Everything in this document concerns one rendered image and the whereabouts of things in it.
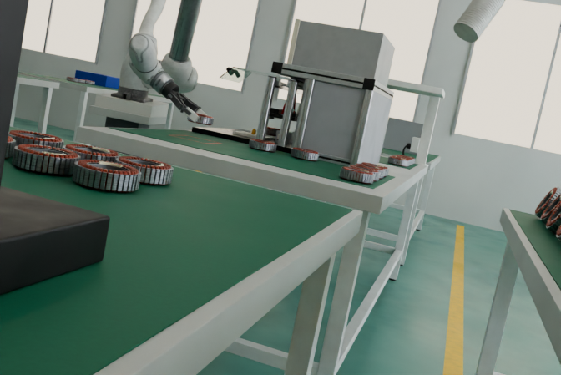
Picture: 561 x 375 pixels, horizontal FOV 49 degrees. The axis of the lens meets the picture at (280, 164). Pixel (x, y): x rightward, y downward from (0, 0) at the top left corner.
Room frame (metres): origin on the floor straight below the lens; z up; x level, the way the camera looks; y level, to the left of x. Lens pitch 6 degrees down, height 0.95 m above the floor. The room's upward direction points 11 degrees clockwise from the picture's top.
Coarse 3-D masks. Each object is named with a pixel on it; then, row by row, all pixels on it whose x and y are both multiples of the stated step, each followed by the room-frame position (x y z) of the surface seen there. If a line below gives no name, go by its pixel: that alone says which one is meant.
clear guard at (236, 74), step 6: (228, 72) 2.73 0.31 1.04; (234, 72) 2.78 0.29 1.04; (240, 72) 2.83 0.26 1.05; (246, 72) 2.89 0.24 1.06; (252, 72) 2.77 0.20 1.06; (258, 72) 2.69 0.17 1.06; (222, 78) 2.76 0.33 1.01; (228, 78) 2.80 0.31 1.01; (234, 78) 2.85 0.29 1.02; (240, 78) 2.91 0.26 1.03; (276, 78) 2.89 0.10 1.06; (282, 78) 2.76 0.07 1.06; (288, 78) 2.65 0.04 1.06
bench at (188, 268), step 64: (64, 192) 0.93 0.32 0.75; (192, 192) 1.15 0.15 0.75; (256, 192) 1.31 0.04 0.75; (128, 256) 0.66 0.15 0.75; (192, 256) 0.71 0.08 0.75; (256, 256) 0.77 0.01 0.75; (320, 256) 0.97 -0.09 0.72; (0, 320) 0.44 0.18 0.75; (64, 320) 0.46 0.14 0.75; (128, 320) 0.49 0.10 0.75; (192, 320) 0.52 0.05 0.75; (256, 320) 0.68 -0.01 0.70; (320, 320) 1.31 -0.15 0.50
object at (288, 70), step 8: (272, 64) 2.60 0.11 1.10; (280, 64) 2.59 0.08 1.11; (288, 64) 2.58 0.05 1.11; (272, 72) 2.61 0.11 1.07; (280, 72) 2.59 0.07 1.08; (288, 72) 2.58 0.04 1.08; (296, 72) 2.57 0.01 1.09; (304, 72) 2.56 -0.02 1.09; (312, 72) 2.55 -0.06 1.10; (320, 72) 2.54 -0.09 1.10; (328, 72) 2.53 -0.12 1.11; (304, 80) 2.96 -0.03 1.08; (320, 80) 2.54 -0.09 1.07; (328, 80) 2.53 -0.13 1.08; (336, 80) 2.52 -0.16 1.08; (344, 80) 2.51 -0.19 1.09; (352, 80) 2.50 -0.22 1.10; (360, 80) 2.50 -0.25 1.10; (368, 80) 2.49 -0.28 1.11; (376, 80) 2.50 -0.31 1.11; (360, 88) 2.49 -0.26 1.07; (368, 88) 2.48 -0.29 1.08; (376, 88) 2.54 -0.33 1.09; (384, 88) 2.77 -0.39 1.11; (384, 96) 2.83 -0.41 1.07; (392, 96) 3.13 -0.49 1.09
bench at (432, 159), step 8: (384, 152) 4.34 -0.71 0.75; (392, 152) 4.60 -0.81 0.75; (400, 152) 4.87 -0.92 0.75; (432, 160) 4.58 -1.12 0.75; (432, 168) 5.85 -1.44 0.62; (432, 176) 5.89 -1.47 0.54; (424, 192) 5.86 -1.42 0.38; (416, 200) 4.19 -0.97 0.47; (424, 200) 5.85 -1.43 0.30; (400, 208) 5.92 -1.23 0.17; (416, 208) 4.19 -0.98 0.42; (424, 208) 5.85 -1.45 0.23; (416, 216) 5.36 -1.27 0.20; (416, 224) 4.92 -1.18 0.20; (368, 232) 4.27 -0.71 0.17; (376, 232) 4.25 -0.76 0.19; (384, 232) 4.25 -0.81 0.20; (408, 232) 4.19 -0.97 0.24; (392, 240) 4.22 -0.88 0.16; (408, 240) 4.19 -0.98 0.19; (400, 264) 4.19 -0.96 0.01
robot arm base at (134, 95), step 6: (120, 90) 3.21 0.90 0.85; (126, 90) 3.19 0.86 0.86; (132, 90) 3.19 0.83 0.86; (138, 90) 3.20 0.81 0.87; (114, 96) 3.18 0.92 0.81; (120, 96) 3.19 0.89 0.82; (126, 96) 3.14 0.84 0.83; (132, 96) 3.18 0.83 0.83; (138, 96) 3.20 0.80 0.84; (144, 96) 3.24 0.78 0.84; (144, 102) 3.22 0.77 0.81
